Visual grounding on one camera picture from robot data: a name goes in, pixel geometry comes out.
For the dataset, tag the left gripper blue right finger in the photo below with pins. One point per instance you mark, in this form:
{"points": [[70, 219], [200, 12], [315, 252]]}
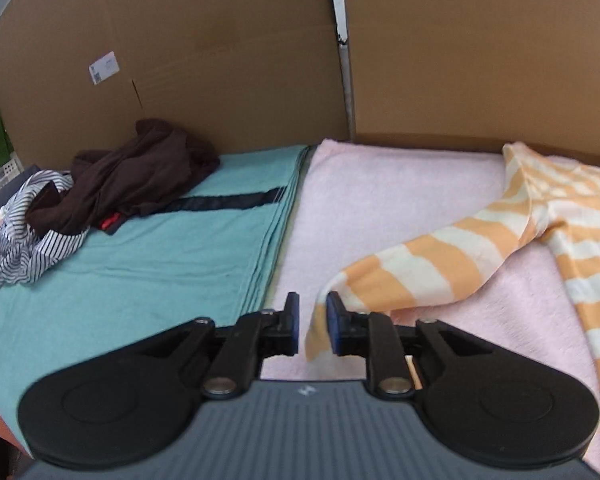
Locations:
{"points": [[378, 341]]}

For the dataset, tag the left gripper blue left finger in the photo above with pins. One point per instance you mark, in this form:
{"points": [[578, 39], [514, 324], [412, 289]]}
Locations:
{"points": [[244, 347]]}

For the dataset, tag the orange white striped sweater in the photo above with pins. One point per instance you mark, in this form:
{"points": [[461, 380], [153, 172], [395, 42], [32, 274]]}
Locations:
{"points": [[543, 200]]}

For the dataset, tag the teal folded cloth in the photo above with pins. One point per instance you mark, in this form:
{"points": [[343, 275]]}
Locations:
{"points": [[214, 256]]}

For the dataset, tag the pink towel mat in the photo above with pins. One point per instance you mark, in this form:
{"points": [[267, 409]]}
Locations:
{"points": [[357, 201]]}

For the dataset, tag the dark brown garment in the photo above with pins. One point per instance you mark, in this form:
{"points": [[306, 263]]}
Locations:
{"points": [[109, 187]]}

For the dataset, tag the navy white striped shirt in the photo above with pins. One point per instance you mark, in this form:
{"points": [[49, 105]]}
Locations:
{"points": [[25, 255]]}

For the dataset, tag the left cardboard box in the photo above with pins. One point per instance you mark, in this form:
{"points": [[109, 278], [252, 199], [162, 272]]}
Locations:
{"points": [[244, 74]]}

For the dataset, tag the large centre cardboard box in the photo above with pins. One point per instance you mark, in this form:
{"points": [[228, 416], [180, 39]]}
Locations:
{"points": [[477, 74]]}

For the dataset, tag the small white label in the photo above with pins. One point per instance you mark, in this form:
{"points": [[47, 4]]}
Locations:
{"points": [[104, 68]]}

